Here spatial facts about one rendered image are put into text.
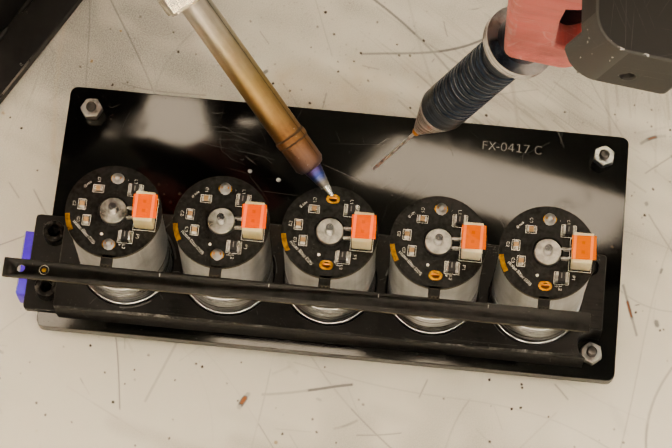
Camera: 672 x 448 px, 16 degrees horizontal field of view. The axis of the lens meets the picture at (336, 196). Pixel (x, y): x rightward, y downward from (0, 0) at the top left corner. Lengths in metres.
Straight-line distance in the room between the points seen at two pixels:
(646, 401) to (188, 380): 0.13
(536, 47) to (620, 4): 0.10
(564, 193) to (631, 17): 0.28
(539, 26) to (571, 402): 0.21
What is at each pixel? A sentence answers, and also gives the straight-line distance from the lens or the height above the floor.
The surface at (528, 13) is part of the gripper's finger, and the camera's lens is 0.44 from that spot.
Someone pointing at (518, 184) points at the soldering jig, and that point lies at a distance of 0.66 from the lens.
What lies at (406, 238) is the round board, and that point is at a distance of 0.59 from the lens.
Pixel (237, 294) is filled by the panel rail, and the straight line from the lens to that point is 0.59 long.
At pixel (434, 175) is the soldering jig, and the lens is 0.65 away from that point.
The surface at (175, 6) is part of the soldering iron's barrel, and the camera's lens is 0.59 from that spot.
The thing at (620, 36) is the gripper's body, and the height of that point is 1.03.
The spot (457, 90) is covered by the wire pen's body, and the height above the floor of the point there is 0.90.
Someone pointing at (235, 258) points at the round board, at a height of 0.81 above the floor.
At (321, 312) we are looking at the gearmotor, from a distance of 0.62.
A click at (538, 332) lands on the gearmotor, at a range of 0.62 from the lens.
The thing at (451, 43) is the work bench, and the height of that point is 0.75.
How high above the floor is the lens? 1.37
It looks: 70 degrees down
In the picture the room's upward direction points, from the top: straight up
